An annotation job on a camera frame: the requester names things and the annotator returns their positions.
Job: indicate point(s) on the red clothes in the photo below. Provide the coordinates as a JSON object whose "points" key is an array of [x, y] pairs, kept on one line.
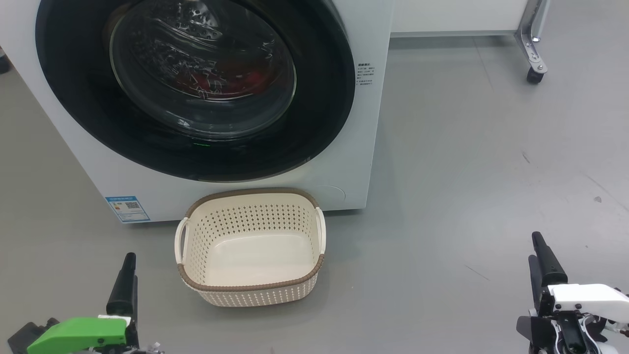
{"points": [[250, 78]]}

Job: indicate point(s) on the black and white patterned fabric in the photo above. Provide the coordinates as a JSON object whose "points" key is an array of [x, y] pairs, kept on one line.
{"points": [[162, 54]]}

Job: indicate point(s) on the silver metal cabinet leg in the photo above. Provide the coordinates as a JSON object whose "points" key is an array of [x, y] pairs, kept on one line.
{"points": [[533, 34]]}

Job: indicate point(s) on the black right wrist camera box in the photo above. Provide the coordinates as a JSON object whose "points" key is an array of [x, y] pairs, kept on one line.
{"points": [[533, 332]]}

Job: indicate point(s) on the blue energy label sticker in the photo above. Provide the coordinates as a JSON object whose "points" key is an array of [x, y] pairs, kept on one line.
{"points": [[127, 209]]}

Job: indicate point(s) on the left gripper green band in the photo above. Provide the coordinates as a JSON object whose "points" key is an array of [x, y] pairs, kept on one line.
{"points": [[78, 334]]}

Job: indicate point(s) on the black caster wheel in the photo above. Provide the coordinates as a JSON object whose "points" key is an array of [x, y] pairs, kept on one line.
{"points": [[535, 75]]}

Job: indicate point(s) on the dark floor object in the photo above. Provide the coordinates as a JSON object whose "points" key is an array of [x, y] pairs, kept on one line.
{"points": [[4, 61]]}

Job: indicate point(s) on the white front-load washing machine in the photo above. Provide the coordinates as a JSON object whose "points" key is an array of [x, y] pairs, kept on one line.
{"points": [[344, 172]]}

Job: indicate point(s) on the white cabinet panel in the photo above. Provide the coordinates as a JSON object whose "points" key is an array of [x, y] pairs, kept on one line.
{"points": [[457, 17]]}

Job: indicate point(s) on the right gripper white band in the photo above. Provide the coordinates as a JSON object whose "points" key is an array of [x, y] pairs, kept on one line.
{"points": [[589, 300]]}

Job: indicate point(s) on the black round washer door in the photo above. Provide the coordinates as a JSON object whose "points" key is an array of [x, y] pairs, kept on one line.
{"points": [[196, 152]]}

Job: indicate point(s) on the cream laundry basket brown rim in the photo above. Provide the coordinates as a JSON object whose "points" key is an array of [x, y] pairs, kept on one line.
{"points": [[255, 255]]}

